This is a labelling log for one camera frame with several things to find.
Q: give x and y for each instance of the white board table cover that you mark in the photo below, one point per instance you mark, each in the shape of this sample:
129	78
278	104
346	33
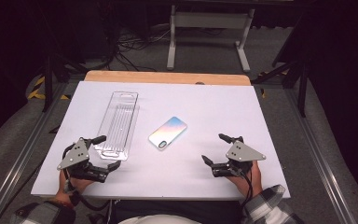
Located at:
180	174

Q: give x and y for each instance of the yellow black floor tape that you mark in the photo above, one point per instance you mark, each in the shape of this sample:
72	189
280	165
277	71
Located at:
37	91

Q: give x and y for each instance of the black metal stand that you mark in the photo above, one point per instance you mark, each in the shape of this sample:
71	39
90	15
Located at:
303	90
48	84

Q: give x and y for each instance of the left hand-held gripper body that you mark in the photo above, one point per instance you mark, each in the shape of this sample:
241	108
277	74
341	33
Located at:
74	155

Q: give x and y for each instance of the person's white shirt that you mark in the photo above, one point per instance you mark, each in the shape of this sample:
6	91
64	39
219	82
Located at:
158	219

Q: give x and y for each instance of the person's left hand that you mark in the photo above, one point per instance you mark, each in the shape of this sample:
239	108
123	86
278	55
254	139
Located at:
77	186

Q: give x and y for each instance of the person's right hand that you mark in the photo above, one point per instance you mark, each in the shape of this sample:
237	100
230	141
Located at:
251	183

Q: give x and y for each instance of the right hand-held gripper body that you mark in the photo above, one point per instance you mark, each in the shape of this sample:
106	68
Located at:
242	154

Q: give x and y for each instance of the aluminium floor rail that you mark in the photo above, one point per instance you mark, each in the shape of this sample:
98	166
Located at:
18	161
320	155

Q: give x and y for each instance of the clear plastic packaging tray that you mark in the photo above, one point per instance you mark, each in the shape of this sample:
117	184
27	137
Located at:
119	121

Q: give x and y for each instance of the person's dark lap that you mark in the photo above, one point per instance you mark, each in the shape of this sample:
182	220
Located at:
183	207

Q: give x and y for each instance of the iridescent phone case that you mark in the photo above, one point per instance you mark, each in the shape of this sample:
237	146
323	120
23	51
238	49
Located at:
167	133

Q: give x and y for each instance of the wooden table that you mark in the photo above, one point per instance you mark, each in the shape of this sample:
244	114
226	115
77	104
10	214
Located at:
155	77

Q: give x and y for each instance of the white metal stand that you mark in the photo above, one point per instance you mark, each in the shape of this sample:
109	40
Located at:
211	20

